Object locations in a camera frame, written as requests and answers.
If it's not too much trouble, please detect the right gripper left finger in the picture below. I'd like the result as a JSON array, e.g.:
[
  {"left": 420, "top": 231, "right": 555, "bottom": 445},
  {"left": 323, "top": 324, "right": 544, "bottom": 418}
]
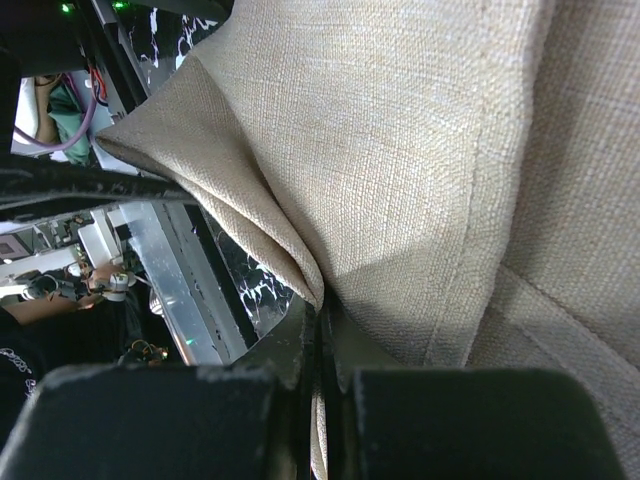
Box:
[{"left": 1, "top": 299, "right": 315, "bottom": 479}]

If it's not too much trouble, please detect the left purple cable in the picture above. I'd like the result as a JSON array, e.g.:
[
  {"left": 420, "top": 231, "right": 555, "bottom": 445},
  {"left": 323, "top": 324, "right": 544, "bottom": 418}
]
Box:
[{"left": 12, "top": 84, "right": 99, "bottom": 154}]

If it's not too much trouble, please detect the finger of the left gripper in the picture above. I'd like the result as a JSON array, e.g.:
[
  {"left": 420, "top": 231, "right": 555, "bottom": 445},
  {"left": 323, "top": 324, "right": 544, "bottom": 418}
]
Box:
[{"left": 1, "top": 159, "right": 197, "bottom": 223}]

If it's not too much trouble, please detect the beige cloth napkin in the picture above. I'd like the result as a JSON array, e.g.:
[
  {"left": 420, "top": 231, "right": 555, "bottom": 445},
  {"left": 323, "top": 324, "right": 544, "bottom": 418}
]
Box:
[{"left": 98, "top": 1, "right": 639, "bottom": 479}]

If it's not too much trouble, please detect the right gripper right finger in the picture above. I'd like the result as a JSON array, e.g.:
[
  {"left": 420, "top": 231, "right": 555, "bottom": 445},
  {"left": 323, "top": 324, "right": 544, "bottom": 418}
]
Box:
[{"left": 319, "top": 304, "right": 624, "bottom": 479}]

